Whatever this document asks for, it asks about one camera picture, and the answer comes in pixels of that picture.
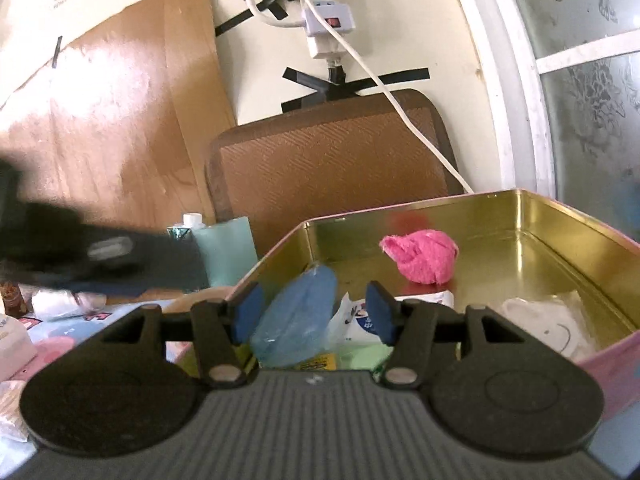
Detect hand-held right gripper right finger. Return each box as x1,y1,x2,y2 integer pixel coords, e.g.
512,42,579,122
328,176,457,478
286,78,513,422
367,280,538,390

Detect white framed frosted window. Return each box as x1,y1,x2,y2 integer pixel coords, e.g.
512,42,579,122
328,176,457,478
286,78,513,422
445,0,640,241

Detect large white tissue pack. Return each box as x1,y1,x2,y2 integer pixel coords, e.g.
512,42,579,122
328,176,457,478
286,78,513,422
0,310,38,381

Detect wooden board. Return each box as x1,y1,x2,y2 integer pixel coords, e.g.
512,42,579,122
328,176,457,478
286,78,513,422
0,0,238,241

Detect green drink carton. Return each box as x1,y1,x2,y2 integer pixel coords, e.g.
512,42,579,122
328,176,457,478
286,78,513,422
167,212,206,243

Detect pink knitted cloth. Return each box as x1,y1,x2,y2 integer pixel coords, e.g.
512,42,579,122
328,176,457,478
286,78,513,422
379,228,459,285

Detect white power adapter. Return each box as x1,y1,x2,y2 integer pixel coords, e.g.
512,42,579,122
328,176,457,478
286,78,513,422
305,2,357,60

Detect light green packet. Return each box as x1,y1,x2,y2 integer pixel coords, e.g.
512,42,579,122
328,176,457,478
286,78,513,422
335,342,396,373

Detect teal plastic cup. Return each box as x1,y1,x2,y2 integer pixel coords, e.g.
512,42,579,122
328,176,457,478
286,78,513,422
192,216,258,288

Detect black tape strip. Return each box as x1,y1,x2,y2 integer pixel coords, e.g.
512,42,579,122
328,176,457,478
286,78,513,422
215,0,288,38

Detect white power cable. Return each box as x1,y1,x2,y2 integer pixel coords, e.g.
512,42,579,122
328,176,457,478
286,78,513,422
297,0,476,195

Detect yellow pack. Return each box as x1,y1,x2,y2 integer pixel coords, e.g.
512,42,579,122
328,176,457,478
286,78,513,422
297,352,338,372

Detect clear bag with white cord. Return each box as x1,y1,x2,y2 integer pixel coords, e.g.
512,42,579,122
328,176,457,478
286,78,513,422
500,290,601,361

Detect bag of cotton swabs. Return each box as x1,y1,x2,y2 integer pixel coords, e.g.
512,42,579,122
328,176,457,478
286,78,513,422
0,380,31,443

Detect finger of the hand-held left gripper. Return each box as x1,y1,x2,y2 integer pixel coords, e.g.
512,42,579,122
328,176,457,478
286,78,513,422
60,230,208,296

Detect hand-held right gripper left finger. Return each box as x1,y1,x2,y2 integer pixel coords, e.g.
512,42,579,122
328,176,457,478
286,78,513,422
102,282,266,388

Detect pink tin box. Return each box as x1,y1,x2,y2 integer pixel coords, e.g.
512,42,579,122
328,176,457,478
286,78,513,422
165,189,640,428

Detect white blue printed packet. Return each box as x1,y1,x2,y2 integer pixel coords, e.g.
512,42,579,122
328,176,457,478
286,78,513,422
327,290,455,348

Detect blue plastic pouch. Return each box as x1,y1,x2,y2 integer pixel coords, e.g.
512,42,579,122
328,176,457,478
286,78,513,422
250,264,340,368

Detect bagged white paper cups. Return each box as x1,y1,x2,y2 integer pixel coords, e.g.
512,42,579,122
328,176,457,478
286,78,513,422
30,287,108,321

